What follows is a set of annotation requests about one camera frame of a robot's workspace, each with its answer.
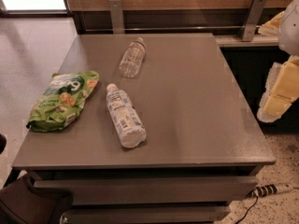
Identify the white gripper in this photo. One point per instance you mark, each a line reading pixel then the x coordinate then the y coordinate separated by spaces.
pixel 290 28

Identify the clear plastic water bottle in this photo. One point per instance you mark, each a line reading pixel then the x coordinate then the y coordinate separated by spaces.
pixel 132 58

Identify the white labelled water bottle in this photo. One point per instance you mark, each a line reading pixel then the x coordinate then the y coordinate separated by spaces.
pixel 127 123

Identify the grey drawer cabinet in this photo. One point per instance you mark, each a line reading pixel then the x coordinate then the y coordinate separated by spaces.
pixel 197 121

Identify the white power strip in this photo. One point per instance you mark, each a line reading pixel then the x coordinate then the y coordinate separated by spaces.
pixel 271 189

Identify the upper grey drawer front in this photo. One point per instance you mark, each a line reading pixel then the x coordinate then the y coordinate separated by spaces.
pixel 154 190

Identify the grey drawer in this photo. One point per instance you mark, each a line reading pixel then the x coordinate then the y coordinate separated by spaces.
pixel 149 215
pixel 154 190

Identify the lower grey drawer front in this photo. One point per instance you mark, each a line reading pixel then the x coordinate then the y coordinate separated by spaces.
pixel 149 215

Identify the green snack bag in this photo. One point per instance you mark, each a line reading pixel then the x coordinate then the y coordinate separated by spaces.
pixel 62 101

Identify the dark brown chair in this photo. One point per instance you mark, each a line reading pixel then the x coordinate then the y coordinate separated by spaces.
pixel 22 203

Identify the right metal wall bracket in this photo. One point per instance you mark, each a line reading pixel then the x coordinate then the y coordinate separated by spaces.
pixel 248 29

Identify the metal wall bracket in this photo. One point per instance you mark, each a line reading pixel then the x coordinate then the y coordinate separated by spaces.
pixel 248 29
pixel 116 15

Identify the left metal wall bracket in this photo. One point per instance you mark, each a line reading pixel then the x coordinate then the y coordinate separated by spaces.
pixel 116 15

